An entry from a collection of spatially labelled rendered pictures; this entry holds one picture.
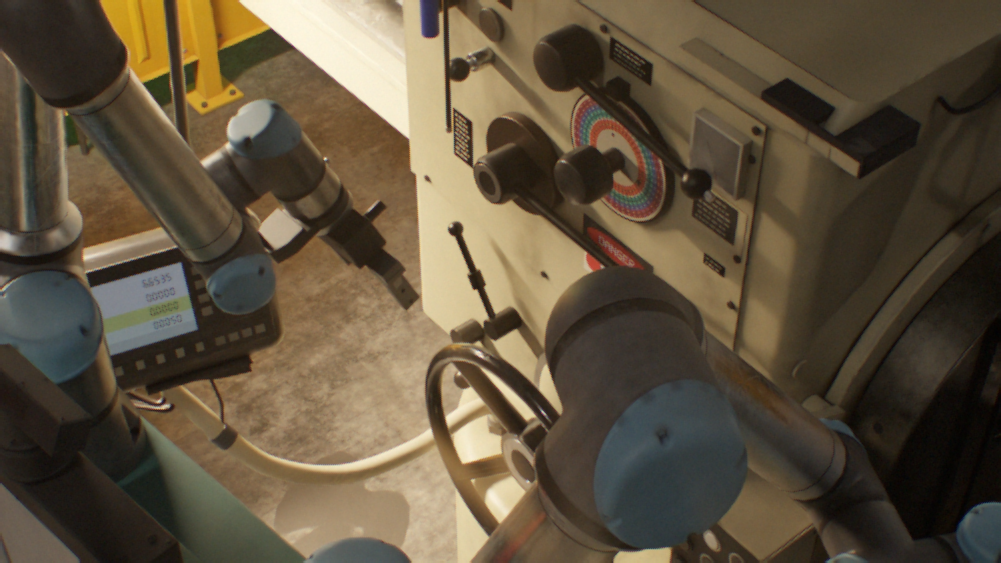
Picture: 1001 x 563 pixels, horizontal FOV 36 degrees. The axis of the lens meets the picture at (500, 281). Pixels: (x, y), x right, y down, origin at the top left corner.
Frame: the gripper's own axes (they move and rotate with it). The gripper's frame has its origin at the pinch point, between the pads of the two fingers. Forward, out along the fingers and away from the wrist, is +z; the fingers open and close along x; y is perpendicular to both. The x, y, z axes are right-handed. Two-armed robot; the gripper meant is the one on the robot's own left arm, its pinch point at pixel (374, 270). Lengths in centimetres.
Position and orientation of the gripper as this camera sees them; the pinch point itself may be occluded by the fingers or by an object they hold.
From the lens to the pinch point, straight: 200.8
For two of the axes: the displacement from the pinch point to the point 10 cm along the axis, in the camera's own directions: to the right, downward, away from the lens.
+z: 3.9, 5.5, 7.4
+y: 6.8, -7.1, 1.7
